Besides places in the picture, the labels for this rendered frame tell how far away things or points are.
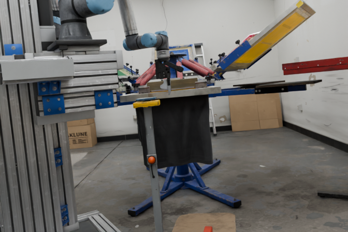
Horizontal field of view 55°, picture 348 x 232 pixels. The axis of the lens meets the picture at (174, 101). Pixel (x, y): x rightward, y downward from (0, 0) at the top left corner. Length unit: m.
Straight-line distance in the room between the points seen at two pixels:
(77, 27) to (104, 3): 0.17
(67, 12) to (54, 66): 0.30
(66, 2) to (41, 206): 0.95
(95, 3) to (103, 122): 5.48
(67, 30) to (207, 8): 5.39
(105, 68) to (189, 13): 5.29
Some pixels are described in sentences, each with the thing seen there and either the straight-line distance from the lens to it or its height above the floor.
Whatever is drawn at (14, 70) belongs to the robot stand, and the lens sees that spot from 1.39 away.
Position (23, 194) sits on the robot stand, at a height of 0.58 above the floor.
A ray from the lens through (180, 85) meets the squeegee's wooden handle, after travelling 2.51.
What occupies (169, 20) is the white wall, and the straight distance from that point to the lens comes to 6.76.
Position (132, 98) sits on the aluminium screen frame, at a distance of 1.94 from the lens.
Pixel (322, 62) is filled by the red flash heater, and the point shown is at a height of 1.08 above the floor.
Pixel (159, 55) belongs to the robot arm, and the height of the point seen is 1.20.
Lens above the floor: 1.03
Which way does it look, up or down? 3 degrees down
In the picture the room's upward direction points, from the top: 5 degrees counter-clockwise
